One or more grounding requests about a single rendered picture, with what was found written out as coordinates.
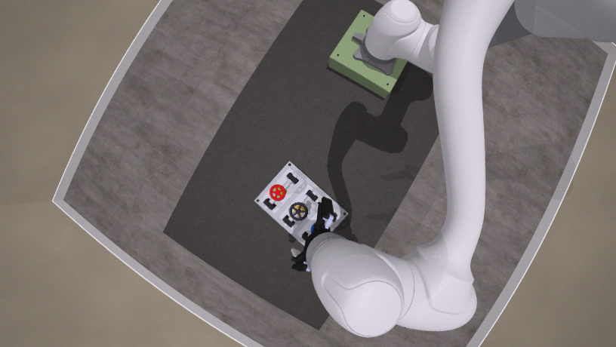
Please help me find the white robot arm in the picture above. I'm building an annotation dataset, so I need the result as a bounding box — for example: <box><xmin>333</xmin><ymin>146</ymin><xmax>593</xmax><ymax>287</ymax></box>
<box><xmin>306</xmin><ymin>0</ymin><xmax>616</xmax><ymax>337</ymax></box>

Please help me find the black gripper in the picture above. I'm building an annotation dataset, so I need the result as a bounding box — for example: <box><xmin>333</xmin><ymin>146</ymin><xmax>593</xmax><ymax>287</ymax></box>
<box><xmin>291</xmin><ymin>196</ymin><xmax>337</xmax><ymax>272</ymax></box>

